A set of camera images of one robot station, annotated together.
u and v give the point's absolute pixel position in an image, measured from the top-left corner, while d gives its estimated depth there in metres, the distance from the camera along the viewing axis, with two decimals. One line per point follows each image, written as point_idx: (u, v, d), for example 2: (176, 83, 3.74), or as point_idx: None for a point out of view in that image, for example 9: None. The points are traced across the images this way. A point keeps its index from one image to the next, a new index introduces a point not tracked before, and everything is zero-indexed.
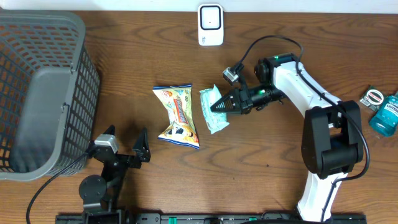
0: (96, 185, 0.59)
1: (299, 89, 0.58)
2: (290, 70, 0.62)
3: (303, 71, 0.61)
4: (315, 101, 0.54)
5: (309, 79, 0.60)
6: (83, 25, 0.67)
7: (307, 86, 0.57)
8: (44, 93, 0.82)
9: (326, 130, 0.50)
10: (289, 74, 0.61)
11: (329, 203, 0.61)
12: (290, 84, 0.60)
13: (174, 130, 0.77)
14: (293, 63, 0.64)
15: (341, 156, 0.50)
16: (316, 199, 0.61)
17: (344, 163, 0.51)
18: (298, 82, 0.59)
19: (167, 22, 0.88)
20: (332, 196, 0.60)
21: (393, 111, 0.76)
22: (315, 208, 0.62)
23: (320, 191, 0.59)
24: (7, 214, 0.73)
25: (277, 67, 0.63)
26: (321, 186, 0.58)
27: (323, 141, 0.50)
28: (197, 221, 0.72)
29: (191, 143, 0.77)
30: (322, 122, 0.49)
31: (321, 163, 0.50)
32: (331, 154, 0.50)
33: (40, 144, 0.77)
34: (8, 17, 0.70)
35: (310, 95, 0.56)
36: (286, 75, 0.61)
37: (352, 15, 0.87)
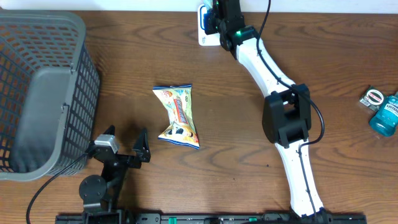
0: (96, 185, 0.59)
1: (260, 71, 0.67)
2: (251, 49, 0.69)
3: (263, 51, 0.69)
4: (273, 86, 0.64)
5: (267, 59, 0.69)
6: (84, 25, 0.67)
7: (266, 69, 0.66)
8: (44, 92, 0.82)
9: (282, 109, 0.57)
10: (250, 55, 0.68)
11: (310, 181, 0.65)
12: (252, 63, 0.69)
13: (174, 130, 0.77)
14: (254, 40, 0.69)
15: (295, 125, 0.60)
16: (294, 177, 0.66)
17: (297, 130, 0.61)
18: (259, 63, 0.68)
19: (167, 21, 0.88)
20: (305, 166, 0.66)
21: (393, 111, 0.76)
22: (300, 194, 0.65)
23: (292, 165, 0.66)
24: (7, 214, 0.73)
25: (240, 46, 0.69)
26: (290, 160, 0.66)
27: (279, 118, 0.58)
28: (197, 221, 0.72)
29: (191, 143, 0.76)
30: (278, 105, 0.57)
31: (278, 134, 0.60)
32: (286, 125, 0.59)
33: (40, 144, 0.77)
34: (8, 17, 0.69)
35: (268, 79, 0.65)
36: (247, 54, 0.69)
37: (352, 16, 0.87)
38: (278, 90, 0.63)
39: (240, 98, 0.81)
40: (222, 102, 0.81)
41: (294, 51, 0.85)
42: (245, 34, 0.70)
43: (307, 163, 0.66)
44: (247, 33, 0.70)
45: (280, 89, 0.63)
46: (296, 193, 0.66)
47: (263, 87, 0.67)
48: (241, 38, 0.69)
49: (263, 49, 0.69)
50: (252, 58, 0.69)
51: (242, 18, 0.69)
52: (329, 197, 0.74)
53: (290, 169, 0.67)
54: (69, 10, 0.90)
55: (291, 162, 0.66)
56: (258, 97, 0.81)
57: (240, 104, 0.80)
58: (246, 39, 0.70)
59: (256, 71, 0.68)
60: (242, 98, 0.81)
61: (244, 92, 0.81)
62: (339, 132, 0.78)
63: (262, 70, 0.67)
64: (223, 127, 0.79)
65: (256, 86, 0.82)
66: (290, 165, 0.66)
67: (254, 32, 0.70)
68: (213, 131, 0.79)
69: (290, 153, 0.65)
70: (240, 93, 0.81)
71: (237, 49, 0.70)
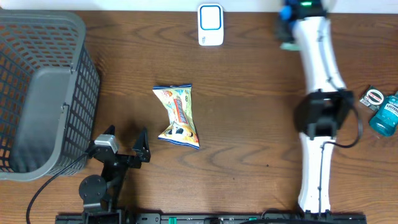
0: (96, 185, 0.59)
1: (313, 58, 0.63)
2: (314, 30, 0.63)
3: (325, 38, 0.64)
4: (323, 83, 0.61)
5: (326, 48, 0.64)
6: (83, 25, 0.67)
7: (319, 58, 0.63)
8: (44, 92, 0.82)
9: (321, 107, 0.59)
10: (312, 36, 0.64)
11: (324, 179, 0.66)
12: (309, 47, 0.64)
13: (174, 130, 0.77)
14: (319, 19, 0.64)
15: (326, 122, 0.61)
16: (311, 172, 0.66)
17: (327, 128, 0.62)
18: (318, 49, 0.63)
19: (167, 21, 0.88)
20: (324, 163, 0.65)
21: (393, 111, 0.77)
22: (311, 190, 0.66)
23: (313, 160, 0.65)
24: (7, 214, 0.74)
25: (305, 25, 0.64)
26: (311, 153, 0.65)
27: (314, 114, 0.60)
28: (197, 221, 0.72)
29: (191, 143, 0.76)
30: (319, 103, 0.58)
31: (308, 126, 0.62)
32: (318, 121, 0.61)
33: (39, 144, 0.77)
34: (7, 17, 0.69)
35: (319, 72, 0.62)
36: (309, 36, 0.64)
37: (352, 15, 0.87)
38: (324, 88, 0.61)
39: (239, 98, 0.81)
40: (222, 102, 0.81)
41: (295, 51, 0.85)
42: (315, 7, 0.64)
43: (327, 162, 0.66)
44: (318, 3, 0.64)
45: (329, 89, 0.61)
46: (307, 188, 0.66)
47: (310, 77, 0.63)
48: (309, 10, 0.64)
49: (325, 34, 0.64)
50: (311, 39, 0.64)
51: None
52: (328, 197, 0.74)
53: (308, 163, 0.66)
54: (69, 10, 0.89)
55: (313, 155, 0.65)
56: (258, 97, 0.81)
57: (240, 104, 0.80)
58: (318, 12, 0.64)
59: (308, 56, 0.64)
60: (242, 98, 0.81)
61: (244, 92, 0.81)
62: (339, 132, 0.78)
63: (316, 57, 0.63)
64: (223, 127, 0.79)
65: (256, 85, 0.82)
66: (310, 159, 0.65)
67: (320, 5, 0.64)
68: (213, 131, 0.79)
69: (312, 147, 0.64)
70: (240, 93, 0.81)
71: (298, 26, 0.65)
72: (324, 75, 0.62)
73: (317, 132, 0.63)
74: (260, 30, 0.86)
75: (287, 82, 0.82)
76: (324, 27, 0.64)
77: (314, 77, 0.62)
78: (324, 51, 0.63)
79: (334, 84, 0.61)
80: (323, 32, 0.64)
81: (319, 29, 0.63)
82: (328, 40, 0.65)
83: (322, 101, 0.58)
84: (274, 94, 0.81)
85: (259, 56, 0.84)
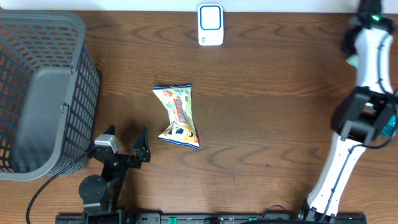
0: (96, 185, 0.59)
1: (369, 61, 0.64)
2: (376, 38, 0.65)
3: (385, 47, 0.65)
4: (372, 83, 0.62)
5: (384, 58, 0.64)
6: (83, 25, 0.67)
7: (375, 63, 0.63)
8: (44, 92, 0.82)
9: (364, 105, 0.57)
10: (372, 44, 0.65)
11: (341, 183, 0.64)
12: (367, 51, 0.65)
13: (174, 130, 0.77)
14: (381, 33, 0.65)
15: (362, 127, 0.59)
16: (331, 171, 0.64)
17: (362, 132, 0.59)
18: (374, 56, 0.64)
19: (168, 22, 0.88)
20: (347, 168, 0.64)
21: None
22: (324, 189, 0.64)
23: (336, 160, 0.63)
24: (7, 214, 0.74)
25: (369, 35, 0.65)
26: (337, 154, 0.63)
27: (356, 111, 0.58)
28: (197, 221, 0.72)
29: (191, 143, 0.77)
30: (362, 100, 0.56)
31: (342, 124, 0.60)
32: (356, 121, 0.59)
33: (40, 143, 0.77)
34: (7, 17, 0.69)
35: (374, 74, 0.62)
36: (369, 43, 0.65)
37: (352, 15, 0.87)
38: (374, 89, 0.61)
39: (240, 98, 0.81)
40: (223, 102, 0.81)
41: (294, 51, 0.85)
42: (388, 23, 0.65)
43: (350, 167, 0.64)
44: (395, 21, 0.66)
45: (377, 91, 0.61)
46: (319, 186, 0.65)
47: (360, 76, 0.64)
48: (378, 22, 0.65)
49: (386, 45, 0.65)
50: (370, 45, 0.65)
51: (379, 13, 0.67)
52: None
53: (330, 163, 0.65)
54: (69, 10, 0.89)
55: (337, 156, 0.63)
56: (258, 97, 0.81)
57: (240, 104, 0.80)
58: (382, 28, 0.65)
59: (365, 60, 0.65)
60: (242, 98, 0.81)
61: (244, 92, 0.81)
62: None
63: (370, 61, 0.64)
64: (223, 127, 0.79)
65: (257, 85, 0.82)
66: (334, 159, 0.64)
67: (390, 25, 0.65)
68: (212, 131, 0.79)
69: (339, 147, 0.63)
70: (240, 93, 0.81)
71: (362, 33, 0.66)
72: (375, 78, 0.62)
73: (350, 134, 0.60)
74: (260, 30, 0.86)
75: (287, 82, 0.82)
76: (387, 40, 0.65)
77: (365, 78, 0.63)
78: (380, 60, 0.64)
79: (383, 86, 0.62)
80: (384, 44, 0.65)
81: (381, 40, 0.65)
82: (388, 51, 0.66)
83: (367, 98, 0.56)
84: (275, 94, 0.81)
85: (259, 56, 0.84)
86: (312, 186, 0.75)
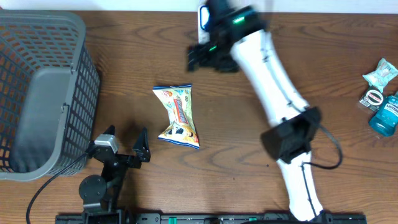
0: (96, 185, 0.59)
1: (265, 81, 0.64)
2: (259, 53, 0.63)
3: (270, 58, 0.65)
4: (284, 110, 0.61)
5: (274, 66, 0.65)
6: (83, 25, 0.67)
7: (272, 82, 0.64)
8: (44, 92, 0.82)
9: (293, 133, 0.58)
10: (257, 61, 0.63)
11: (311, 190, 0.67)
12: (257, 71, 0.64)
13: (174, 130, 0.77)
14: (259, 35, 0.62)
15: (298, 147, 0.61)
16: (296, 186, 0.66)
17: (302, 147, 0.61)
18: (270, 71, 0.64)
19: (167, 22, 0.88)
20: (307, 177, 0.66)
21: (393, 111, 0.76)
22: (301, 201, 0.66)
23: (295, 177, 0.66)
24: (7, 214, 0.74)
25: (239, 46, 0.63)
26: (293, 176, 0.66)
27: (290, 140, 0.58)
28: (197, 221, 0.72)
29: (191, 143, 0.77)
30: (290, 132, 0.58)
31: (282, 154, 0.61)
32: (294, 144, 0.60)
33: (39, 143, 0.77)
34: (7, 17, 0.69)
35: (278, 97, 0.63)
36: (253, 61, 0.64)
37: (352, 15, 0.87)
38: (288, 114, 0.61)
39: (239, 98, 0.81)
40: (224, 102, 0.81)
41: (294, 51, 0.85)
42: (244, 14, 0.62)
43: (308, 174, 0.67)
44: (249, 18, 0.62)
45: (291, 115, 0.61)
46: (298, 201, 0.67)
47: (267, 99, 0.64)
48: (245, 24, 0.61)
49: (269, 50, 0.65)
50: (256, 65, 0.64)
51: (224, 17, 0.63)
52: (328, 196, 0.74)
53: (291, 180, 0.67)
54: (69, 10, 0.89)
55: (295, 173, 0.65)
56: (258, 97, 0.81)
57: (240, 104, 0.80)
58: (250, 28, 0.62)
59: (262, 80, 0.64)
60: (242, 98, 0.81)
61: (244, 92, 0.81)
62: (338, 132, 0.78)
63: (267, 83, 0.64)
64: (223, 127, 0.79)
65: None
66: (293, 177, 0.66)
67: (258, 18, 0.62)
68: (213, 131, 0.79)
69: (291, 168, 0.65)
70: (240, 93, 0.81)
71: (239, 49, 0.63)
72: (284, 100, 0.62)
73: (291, 155, 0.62)
74: None
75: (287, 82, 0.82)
76: (267, 43, 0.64)
77: (273, 108, 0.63)
78: (273, 71, 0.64)
79: (295, 107, 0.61)
80: (266, 49, 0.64)
81: (262, 46, 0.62)
82: (273, 55, 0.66)
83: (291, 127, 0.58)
84: None
85: None
86: None
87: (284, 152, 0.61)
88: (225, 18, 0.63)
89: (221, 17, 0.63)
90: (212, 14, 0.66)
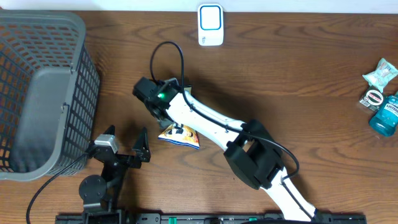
0: (96, 185, 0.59)
1: (203, 126, 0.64)
2: (181, 107, 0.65)
3: (195, 103, 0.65)
4: (226, 137, 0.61)
5: (202, 108, 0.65)
6: (83, 25, 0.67)
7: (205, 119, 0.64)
8: (44, 92, 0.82)
9: (244, 154, 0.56)
10: (185, 112, 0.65)
11: (300, 197, 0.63)
12: (193, 122, 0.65)
13: (174, 130, 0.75)
14: (179, 96, 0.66)
15: (268, 161, 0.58)
16: (283, 200, 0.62)
17: (272, 165, 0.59)
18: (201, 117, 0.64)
19: (168, 22, 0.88)
20: (291, 189, 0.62)
21: (393, 111, 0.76)
22: (293, 210, 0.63)
23: (279, 193, 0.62)
24: (7, 214, 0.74)
25: (170, 111, 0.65)
26: (278, 195, 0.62)
27: (248, 164, 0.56)
28: (197, 221, 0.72)
29: (191, 143, 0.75)
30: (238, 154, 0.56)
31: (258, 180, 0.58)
32: (259, 165, 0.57)
33: (39, 143, 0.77)
34: (7, 17, 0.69)
35: (216, 131, 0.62)
36: (183, 116, 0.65)
37: (352, 15, 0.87)
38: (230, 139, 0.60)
39: (239, 98, 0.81)
40: (223, 102, 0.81)
41: (294, 51, 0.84)
42: (165, 89, 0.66)
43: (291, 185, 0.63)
44: (167, 89, 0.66)
45: (233, 137, 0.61)
46: (290, 209, 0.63)
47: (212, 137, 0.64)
48: (166, 98, 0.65)
49: (191, 101, 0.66)
50: (188, 117, 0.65)
51: (148, 93, 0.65)
52: (329, 197, 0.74)
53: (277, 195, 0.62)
54: (69, 10, 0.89)
55: (279, 189, 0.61)
56: (257, 97, 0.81)
57: (240, 104, 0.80)
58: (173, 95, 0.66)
59: (201, 128, 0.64)
60: (242, 98, 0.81)
61: (244, 92, 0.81)
62: (339, 132, 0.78)
63: (203, 124, 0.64)
64: None
65: (256, 86, 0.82)
66: (278, 193, 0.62)
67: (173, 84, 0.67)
68: None
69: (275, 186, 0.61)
70: (240, 93, 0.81)
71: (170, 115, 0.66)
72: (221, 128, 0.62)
73: (270, 177, 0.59)
74: (260, 30, 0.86)
75: (288, 82, 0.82)
76: (188, 96, 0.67)
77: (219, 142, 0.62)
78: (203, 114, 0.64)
79: (234, 127, 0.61)
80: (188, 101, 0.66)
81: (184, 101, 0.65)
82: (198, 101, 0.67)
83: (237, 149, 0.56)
84: (273, 94, 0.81)
85: (259, 56, 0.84)
86: (313, 186, 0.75)
87: (259, 180, 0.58)
88: (155, 99, 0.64)
89: (151, 99, 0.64)
90: (142, 98, 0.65)
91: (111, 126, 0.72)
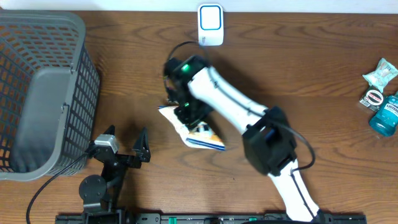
0: (96, 185, 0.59)
1: (224, 105, 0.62)
2: (206, 83, 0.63)
3: (220, 82, 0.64)
4: (246, 119, 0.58)
5: (226, 88, 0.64)
6: (83, 25, 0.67)
7: (229, 99, 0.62)
8: (44, 92, 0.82)
9: (263, 142, 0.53)
10: (208, 89, 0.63)
11: (305, 193, 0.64)
12: (214, 99, 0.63)
13: (201, 129, 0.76)
14: (206, 71, 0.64)
15: (283, 151, 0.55)
16: (290, 193, 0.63)
17: (287, 155, 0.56)
18: (222, 96, 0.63)
19: (168, 21, 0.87)
20: (298, 183, 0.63)
21: (393, 111, 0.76)
22: (298, 205, 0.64)
23: (286, 186, 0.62)
24: (7, 214, 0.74)
25: (192, 84, 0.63)
26: (283, 184, 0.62)
27: (265, 152, 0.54)
28: (197, 221, 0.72)
29: (217, 143, 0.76)
30: (258, 140, 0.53)
31: (268, 166, 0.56)
32: (275, 154, 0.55)
33: (39, 143, 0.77)
34: (8, 17, 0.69)
35: (238, 112, 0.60)
36: (205, 91, 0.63)
37: (352, 15, 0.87)
38: (251, 122, 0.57)
39: None
40: None
41: (294, 51, 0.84)
42: (192, 62, 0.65)
43: (298, 178, 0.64)
44: (193, 62, 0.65)
45: (254, 121, 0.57)
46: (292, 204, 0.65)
47: (232, 118, 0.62)
48: (190, 71, 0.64)
49: (217, 78, 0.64)
50: (211, 94, 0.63)
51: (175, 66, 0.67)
52: (329, 196, 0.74)
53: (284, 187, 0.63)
54: (69, 10, 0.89)
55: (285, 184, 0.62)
56: (257, 97, 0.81)
57: None
58: (197, 70, 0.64)
59: (222, 106, 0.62)
60: None
61: (244, 92, 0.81)
62: (338, 132, 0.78)
63: (226, 102, 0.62)
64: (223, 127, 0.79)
65: (256, 85, 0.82)
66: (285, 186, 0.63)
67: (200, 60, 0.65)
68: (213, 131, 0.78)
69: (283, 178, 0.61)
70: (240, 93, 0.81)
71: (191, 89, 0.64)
72: (243, 109, 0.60)
73: (280, 166, 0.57)
74: (260, 30, 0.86)
75: (288, 82, 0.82)
76: (214, 74, 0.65)
77: (239, 123, 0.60)
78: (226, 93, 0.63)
79: (255, 111, 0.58)
80: (213, 78, 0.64)
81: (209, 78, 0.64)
82: (224, 81, 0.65)
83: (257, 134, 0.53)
84: (273, 94, 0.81)
85: (259, 56, 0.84)
86: (313, 186, 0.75)
87: (270, 167, 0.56)
88: (179, 70, 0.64)
89: (176, 69, 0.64)
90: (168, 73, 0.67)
91: (111, 126, 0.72)
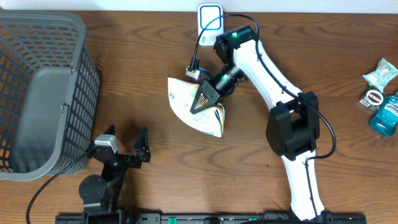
0: (96, 185, 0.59)
1: (261, 78, 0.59)
2: (250, 53, 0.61)
3: (263, 56, 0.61)
4: (278, 96, 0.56)
5: (269, 64, 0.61)
6: (83, 25, 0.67)
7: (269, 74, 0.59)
8: (44, 91, 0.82)
9: (290, 124, 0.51)
10: (250, 60, 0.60)
11: (314, 188, 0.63)
12: (254, 71, 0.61)
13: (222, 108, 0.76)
14: (254, 43, 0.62)
15: (304, 136, 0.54)
16: (299, 185, 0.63)
17: (306, 142, 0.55)
18: (260, 69, 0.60)
19: (167, 21, 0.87)
20: (311, 175, 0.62)
21: (393, 111, 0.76)
22: (302, 200, 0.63)
23: (298, 176, 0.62)
24: (7, 214, 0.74)
25: (237, 51, 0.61)
26: (296, 173, 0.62)
27: (288, 132, 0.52)
28: (197, 221, 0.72)
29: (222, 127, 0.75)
30: (285, 118, 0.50)
31: (285, 148, 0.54)
32: (295, 137, 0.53)
33: (39, 143, 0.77)
34: (8, 17, 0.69)
35: (272, 88, 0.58)
36: (247, 60, 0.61)
37: (352, 15, 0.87)
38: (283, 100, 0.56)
39: (240, 98, 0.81)
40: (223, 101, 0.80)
41: (294, 51, 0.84)
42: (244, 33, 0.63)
43: (311, 171, 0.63)
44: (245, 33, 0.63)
45: (286, 99, 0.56)
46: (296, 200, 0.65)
47: (265, 92, 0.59)
48: (238, 40, 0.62)
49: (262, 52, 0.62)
50: (252, 65, 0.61)
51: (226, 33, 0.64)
52: (328, 196, 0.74)
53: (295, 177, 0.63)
54: (69, 10, 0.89)
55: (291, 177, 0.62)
56: (257, 97, 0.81)
57: (241, 103, 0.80)
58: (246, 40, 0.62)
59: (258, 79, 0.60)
60: (242, 98, 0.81)
61: (244, 92, 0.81)
62: (338, 132, 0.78)
63: (264, 76, 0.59)
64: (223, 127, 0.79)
65: None
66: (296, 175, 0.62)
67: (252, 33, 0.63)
68: None
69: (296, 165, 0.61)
70: (240, 93, 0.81)
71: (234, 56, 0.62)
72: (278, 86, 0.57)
73: (296, 151, 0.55)
74: (260, 30, 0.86)
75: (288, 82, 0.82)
76: (259, 47, 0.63)
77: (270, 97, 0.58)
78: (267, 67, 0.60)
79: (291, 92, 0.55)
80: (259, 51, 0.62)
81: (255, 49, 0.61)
82: (267, 56, 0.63)
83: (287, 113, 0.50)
84: None
85: None
86: None
87: (287, 149, 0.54)
88: (229, 35, 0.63)
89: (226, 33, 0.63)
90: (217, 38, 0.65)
91: (111, 126, 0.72)
